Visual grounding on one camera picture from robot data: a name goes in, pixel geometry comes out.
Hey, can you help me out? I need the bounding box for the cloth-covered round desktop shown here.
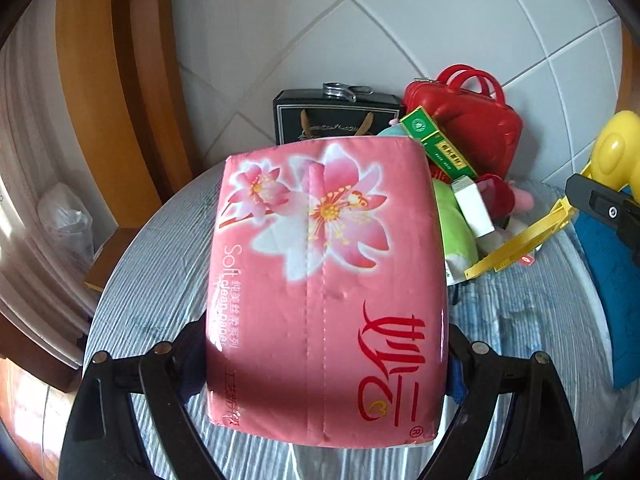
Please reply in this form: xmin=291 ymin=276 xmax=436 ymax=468
xmin=42 ymin=165 xmax=640 ymax=480

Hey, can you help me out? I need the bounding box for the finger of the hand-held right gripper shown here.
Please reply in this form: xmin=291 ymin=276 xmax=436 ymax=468
xmin=565 ymin=174 xmax=640 ymax=241

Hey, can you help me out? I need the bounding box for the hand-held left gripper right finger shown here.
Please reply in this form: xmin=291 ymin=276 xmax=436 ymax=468
xmin=420 ymin=322 xmax=588 ymax=480

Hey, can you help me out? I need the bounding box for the white curtain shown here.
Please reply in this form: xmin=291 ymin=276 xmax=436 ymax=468
xmin=0 ymin=55 xmax=93 ymax=361

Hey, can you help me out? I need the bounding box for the wooden stool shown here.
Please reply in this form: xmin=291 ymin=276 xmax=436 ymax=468
xmin=82 ymin=227 xmax=141 ymax=291

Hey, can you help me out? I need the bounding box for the red toy handbag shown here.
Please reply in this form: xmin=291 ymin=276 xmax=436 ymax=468
xmin=402 ymin=64 xmax=523 ymax=181

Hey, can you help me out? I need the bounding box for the green medicine box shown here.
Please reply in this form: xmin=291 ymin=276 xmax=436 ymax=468
xmin=398 ymin=106 xmax=480 ymax=182

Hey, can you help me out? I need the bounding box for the clear plastic bag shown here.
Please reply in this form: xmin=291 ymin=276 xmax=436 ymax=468
xmin=37 ymin=182 xmax=96 ymax=261

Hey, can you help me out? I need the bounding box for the yellow plastic toy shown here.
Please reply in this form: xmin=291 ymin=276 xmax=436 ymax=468
xmin=585 ymin=111 xmax=640 ymax=196

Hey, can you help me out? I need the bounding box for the small white box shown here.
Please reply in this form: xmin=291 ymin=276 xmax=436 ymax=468
xmin=451 ymin=176 xmax=496 ymax=238

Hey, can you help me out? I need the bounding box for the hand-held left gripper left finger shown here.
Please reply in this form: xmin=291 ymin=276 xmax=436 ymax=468
xmin=59 ymin=317 xmax=226 ymax=480

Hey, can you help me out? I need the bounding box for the black gift bag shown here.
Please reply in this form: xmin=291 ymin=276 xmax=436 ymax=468
xmin=272 ymin=88 xmax=406 ymax=147

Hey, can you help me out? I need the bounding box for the pink plush toy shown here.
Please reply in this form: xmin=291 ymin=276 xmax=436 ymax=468
xmin=477 ymin=174 xmax=536 ymax=228

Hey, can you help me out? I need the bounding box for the yellow plastic hanger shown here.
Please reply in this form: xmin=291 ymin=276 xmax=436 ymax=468
xmin=464 ymin=195 xmax=576 ymax=281

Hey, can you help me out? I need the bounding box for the pink floral tissue pack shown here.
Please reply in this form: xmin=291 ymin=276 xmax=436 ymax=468
xmin=204 ymin=137 xmax=451 ymax=448

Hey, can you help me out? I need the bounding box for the blue cloth bag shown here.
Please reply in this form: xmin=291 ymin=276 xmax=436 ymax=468
xmin=572 ymin=200 xmax=640 ymax=391

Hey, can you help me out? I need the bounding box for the green plush toy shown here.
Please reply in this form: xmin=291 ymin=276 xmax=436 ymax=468
xmin=432 ymin=177 xmax=483 ymax=286

